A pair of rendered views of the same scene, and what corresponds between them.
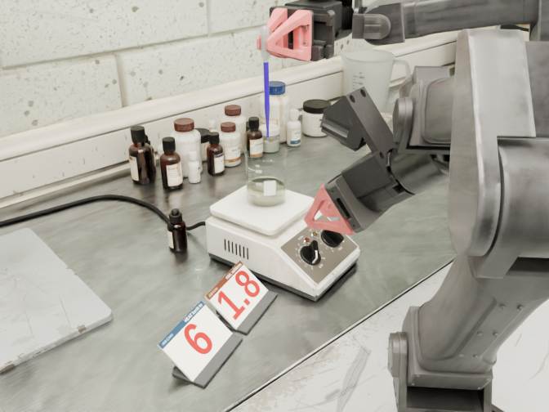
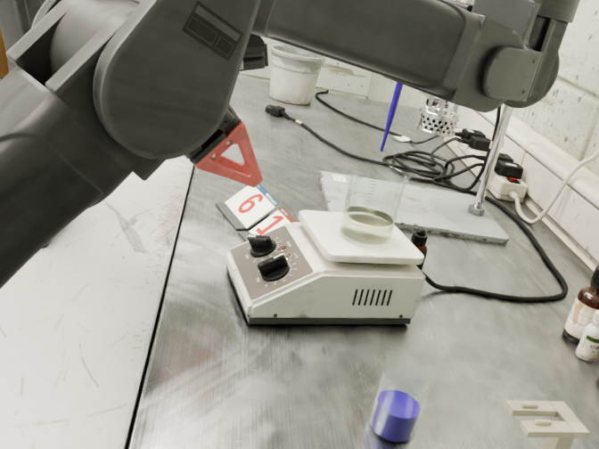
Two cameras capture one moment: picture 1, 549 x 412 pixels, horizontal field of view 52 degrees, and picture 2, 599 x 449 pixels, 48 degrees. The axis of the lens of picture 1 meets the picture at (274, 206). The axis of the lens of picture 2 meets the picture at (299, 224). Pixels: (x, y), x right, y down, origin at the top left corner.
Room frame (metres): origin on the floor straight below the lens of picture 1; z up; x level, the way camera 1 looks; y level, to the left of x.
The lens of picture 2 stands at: (1.08, -0.62, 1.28)
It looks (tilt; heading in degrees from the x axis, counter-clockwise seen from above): 23 degrees down; 123
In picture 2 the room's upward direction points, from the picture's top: 12 degrees clockwise
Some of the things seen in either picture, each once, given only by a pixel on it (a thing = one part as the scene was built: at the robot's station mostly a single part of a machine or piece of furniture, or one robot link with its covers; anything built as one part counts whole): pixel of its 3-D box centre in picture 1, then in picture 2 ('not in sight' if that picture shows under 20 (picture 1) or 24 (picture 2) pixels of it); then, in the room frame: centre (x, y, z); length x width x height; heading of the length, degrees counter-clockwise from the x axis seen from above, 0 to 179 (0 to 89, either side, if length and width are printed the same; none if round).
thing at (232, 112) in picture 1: (233, 128); not in sight; (1.16, 0.09, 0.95); 0.06 x 0.06 x 0.10
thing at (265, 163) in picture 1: (264, 176); (373, 206); (0.76, 0.01, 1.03); 0.07 x 0.06 x 0.08; 54
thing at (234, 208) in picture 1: (263, 205); (358, 235); (0.74, 0.02, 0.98); 0.12 x 0.12 x 0.01; 55
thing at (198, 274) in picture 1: (198, 274); not in sight; (0.67, 0.11, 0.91); 0.06 x 0.06 x 0.02
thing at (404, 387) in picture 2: not in sight; (398, 402); (0.91, -0.15, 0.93); 0.04 x 0.04 x 0.06
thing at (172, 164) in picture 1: (170, 163); (592, 305); (0.98, 0.20, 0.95); 0.04 x 0.04 x 0.10
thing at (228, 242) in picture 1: (277, 235); (330, 268); (0.73, 0.00, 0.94); 0.22 x 0.13 x 0.08; 55
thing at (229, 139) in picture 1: (229, 143); not in sight; (1.09, 0.09, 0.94); 0.05 x 0.05 x 0.09
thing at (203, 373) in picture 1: (202, 341); (246, 204); (0.52, 0.09, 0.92); 0.09 x 0.06 x 0.04; 154
